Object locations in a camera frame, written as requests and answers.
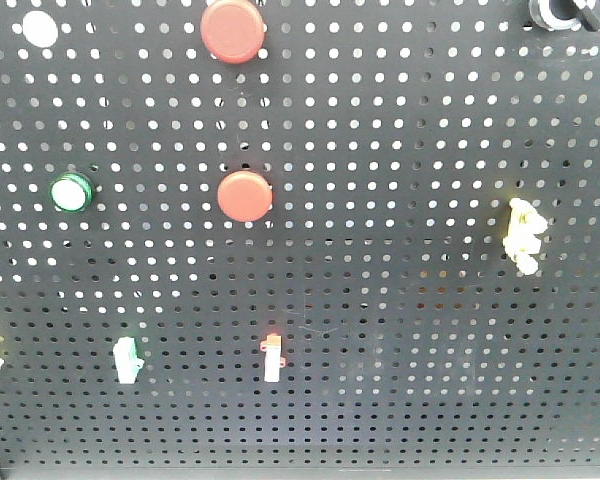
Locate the lower red push button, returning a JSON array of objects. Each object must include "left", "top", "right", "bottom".
[{"left": 217, "top": 170, "right": 273, "bottom": 222}]

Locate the red push button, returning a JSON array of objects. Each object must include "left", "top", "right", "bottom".
[
  {"left": 217, "top": 170, "right": 273, "bottom": 222},
  {"left": 200, "top": 0, "right": 265, "bottom": 64}
]

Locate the upper red push button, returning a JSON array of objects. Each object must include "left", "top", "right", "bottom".
[{"left": 200, "top": 0, "right": 265, "bottom": 64}]

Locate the green illuminated push button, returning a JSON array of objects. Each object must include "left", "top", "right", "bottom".
[{"left": 49, "top": 171, "right": 95, "bottom": 213}]

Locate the white round button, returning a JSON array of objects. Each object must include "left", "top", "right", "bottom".
[{"left": 22, "top": 10, "right": 59, "bottom": 49}]

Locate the black perforated pegboard panel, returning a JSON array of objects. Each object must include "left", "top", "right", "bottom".
[{"left": 0, "top": 1, "right": 600, "bottom": 479}]

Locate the white red rocker switch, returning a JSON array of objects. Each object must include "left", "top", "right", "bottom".
[{"left": 260, "top": 334, "right": 286, "bottom": 383}]

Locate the white green rocker switch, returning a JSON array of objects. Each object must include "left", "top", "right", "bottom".
[{"left": 113, "top": 337, "right": 144, "bottom": 385}]

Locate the yellow toggle switch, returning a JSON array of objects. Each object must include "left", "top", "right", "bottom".
[{"left": 502, "top": 197, "right": 548, "bottom": 276}]

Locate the black rotary selector switch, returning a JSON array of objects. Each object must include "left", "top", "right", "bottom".
[{"left": 528, "top": 0, "right": 600, "bottom": 32}]

